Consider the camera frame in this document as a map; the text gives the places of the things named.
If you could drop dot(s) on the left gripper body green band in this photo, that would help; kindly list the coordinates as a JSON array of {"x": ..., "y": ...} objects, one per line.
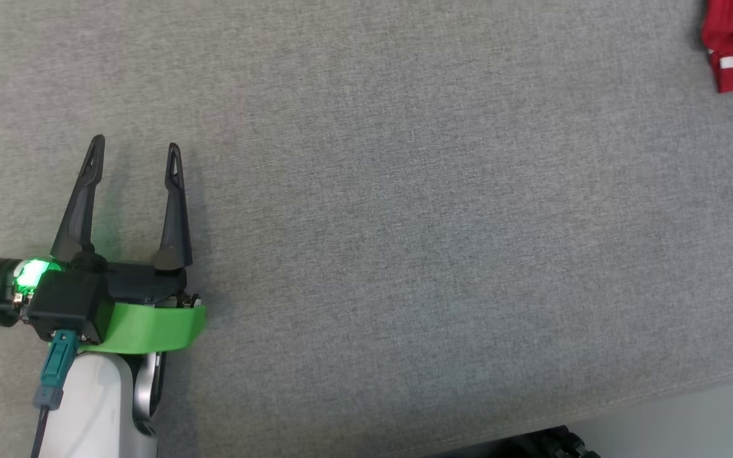
[{"x": 150, "y": 327}]

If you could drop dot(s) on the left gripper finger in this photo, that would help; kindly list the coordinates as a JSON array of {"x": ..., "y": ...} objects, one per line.
[
  {"x": 175, "y": 222},
  {"x": 80, "y": 210}
]

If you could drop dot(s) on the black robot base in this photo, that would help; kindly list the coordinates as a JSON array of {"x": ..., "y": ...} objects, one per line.
[{"x": 532, "y": 445}]

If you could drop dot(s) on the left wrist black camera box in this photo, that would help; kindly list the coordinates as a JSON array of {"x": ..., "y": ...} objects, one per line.
[{"x": 67, "y": 305}]

